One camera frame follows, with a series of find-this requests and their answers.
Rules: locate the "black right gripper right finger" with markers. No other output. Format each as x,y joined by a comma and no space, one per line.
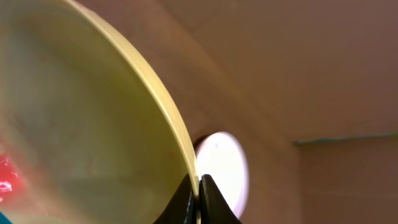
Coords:
213,207

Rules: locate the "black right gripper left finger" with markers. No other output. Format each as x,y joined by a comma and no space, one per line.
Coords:
180,209

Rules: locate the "yellow-green plate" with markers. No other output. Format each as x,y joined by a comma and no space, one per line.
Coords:
89,133

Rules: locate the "blue plastic tray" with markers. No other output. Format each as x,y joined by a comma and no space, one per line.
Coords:
3,219

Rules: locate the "white plate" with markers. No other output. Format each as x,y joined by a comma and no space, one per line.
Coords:
222,156

